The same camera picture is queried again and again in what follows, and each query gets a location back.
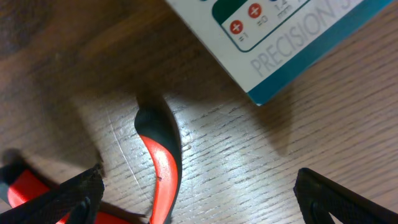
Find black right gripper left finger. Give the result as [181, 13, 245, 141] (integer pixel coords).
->
[1, 164, 104, 224]

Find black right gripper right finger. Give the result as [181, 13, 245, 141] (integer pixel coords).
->
[294, 168, 397, 224]

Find red black handled pliers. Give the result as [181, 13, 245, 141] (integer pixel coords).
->
[1, 98, 182, 223]

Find white teal screwdriver set box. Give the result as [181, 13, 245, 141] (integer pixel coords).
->
[167, 0, 392, 105]

